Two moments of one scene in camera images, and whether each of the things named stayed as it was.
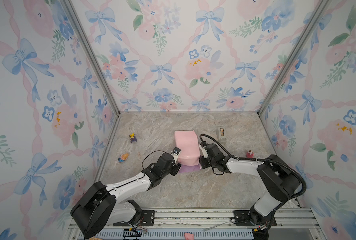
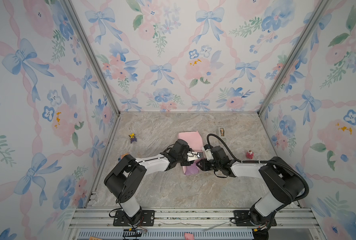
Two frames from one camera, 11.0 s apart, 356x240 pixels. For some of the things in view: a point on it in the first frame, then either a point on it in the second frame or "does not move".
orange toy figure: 123,157 does not move
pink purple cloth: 187,150 does not move
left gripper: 176,169 -> 187,163
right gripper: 201,160 does not move
